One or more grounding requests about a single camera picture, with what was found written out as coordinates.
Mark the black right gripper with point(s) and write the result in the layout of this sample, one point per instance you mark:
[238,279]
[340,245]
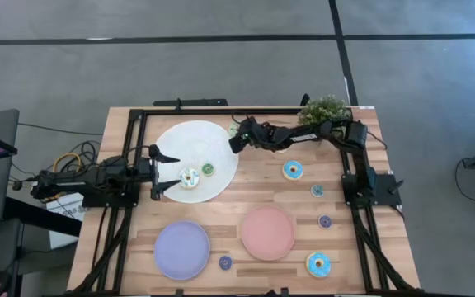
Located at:
[258,134]

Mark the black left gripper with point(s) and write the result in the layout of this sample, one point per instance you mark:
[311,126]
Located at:
[144,171]

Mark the large white teal-drizzle donut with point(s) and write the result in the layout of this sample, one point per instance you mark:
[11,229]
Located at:
[186,183]

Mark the small green donut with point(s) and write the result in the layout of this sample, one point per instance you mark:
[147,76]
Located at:
[210,166]

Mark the large blue iced donut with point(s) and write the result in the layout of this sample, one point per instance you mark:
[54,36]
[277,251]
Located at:
[287,175]
[311,270]

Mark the small teal donut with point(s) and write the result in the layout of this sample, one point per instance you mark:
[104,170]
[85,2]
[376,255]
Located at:
[313,193]

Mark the small purple donut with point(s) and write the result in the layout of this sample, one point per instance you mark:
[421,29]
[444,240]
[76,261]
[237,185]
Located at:
[321,224]

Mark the small dark blue donut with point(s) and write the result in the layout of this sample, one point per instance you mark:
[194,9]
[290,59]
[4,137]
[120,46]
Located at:
[221,266]

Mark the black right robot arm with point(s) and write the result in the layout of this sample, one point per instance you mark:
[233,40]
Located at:
[303,136]

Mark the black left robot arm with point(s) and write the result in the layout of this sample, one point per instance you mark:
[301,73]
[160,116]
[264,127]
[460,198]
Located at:
[76,181]

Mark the small white donut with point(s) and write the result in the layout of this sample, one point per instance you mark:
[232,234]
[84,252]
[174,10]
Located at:
[281,151]

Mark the white round woven placemat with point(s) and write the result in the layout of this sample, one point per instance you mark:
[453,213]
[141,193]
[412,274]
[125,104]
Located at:
[196,140]

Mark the potted green plant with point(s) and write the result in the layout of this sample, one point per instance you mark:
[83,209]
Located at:
[322,109]

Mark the purple round plate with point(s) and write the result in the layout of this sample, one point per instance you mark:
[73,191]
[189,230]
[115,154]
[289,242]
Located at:
[182,250]

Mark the white printed box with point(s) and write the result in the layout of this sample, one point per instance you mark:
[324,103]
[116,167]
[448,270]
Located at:
[70,208]

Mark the pink round plate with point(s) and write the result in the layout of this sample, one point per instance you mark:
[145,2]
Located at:
[267,233]

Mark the white table label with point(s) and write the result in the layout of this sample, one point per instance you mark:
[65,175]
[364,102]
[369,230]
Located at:
[367,107]

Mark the black metal table frame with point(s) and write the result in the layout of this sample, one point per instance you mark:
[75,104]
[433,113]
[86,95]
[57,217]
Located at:
[221,111]

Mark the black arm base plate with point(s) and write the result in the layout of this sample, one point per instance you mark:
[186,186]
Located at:
[109,201]
[386,187]

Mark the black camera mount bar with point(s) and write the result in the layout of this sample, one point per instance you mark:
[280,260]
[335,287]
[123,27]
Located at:
[192,102]

